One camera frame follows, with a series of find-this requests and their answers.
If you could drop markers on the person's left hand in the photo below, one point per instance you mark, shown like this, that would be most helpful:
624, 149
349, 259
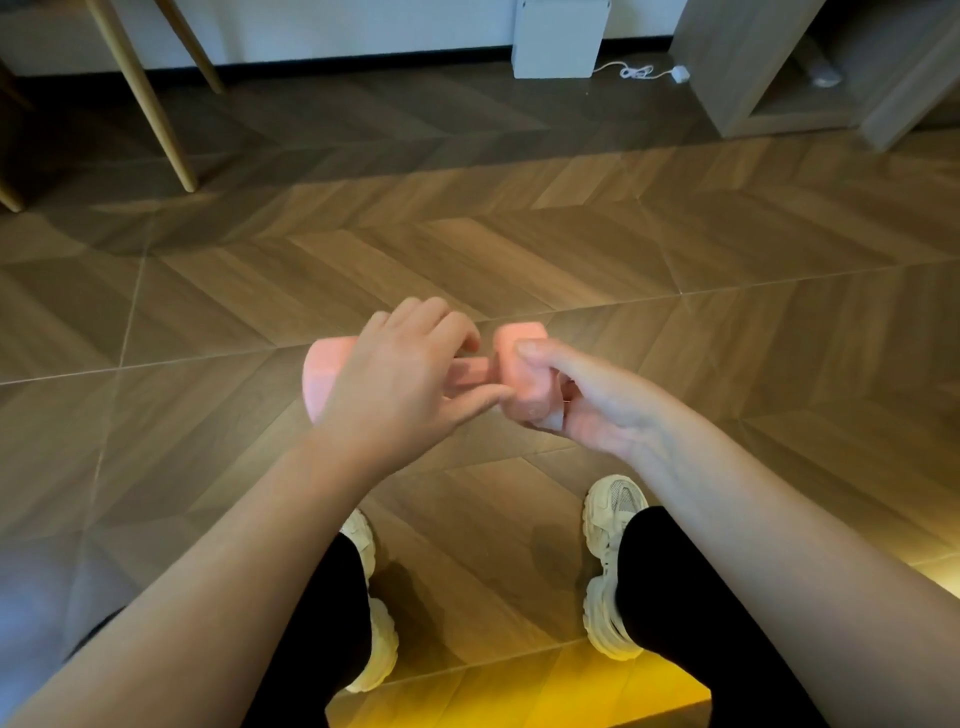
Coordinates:
382, 397

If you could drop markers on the person's right hand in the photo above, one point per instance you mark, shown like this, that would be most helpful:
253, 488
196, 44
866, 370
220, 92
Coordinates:
607, 409

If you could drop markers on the person's left thumb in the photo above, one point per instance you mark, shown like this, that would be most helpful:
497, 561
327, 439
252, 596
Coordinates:
480, 401

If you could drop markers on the person's left little finger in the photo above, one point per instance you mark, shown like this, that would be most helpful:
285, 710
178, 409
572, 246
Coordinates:
375, 324

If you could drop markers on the person's left middle finger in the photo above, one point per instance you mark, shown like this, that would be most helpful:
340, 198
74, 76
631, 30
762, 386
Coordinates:
431, 315

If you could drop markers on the person's right thumb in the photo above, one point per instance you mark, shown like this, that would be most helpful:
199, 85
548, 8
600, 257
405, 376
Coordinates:
555, 358

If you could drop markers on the pink dumbbell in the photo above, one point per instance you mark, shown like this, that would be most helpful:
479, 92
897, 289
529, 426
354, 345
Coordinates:
525, 375

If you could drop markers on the person's right forearm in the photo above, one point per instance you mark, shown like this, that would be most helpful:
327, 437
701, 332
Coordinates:
795, 570

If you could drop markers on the person's left forearm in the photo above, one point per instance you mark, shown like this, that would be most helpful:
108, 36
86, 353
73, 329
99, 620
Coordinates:
225, 592

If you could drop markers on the cream chunky right shoe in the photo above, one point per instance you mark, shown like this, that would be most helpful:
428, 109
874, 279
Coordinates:
604, 570

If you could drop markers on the cream chunky shoe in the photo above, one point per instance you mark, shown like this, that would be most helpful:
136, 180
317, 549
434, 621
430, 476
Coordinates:
604, 570
379, 637

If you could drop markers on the cream chunky left shoe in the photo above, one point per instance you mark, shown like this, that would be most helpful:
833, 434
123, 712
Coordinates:
379, 637

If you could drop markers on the black left trouser leg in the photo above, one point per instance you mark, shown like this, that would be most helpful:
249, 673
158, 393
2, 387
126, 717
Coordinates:
319, 645

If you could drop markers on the black trouser leg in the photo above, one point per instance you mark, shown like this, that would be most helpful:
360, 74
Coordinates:
690, 630
319, 645

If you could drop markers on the black right trouser leg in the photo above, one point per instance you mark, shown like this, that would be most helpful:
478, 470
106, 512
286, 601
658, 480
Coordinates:
690, 630

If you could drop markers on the white box appliance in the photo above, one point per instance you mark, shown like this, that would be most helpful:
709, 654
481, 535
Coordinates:
559, 37

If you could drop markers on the white plug adapter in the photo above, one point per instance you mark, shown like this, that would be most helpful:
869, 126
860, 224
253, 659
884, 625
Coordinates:
680, 73

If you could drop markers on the light wooden chair leg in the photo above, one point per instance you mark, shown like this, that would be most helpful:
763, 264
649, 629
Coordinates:
142, 97
191, 45
9, 196

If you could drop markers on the grey wooden cabinet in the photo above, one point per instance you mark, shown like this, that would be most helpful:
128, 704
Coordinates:
750, 67

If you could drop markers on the white object in cabinet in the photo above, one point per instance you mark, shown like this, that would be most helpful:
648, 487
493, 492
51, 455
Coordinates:
825, 76

